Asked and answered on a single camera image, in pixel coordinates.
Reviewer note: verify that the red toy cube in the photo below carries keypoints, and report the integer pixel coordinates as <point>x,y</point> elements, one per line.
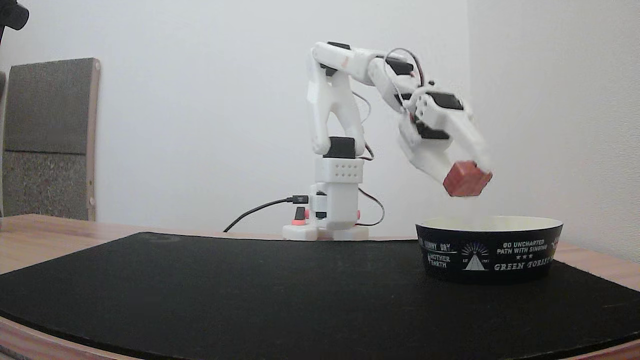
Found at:
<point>466,179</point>

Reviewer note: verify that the black printed bowl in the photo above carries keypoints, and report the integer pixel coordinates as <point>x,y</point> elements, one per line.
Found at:
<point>487,255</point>

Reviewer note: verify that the black table mat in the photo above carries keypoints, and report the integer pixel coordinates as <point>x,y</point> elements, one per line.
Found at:
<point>225,295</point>

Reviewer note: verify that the grey upholstered chair back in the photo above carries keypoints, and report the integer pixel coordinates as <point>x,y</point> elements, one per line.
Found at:
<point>47,140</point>

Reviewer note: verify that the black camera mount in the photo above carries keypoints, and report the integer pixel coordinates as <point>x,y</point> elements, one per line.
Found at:
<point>14,15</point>

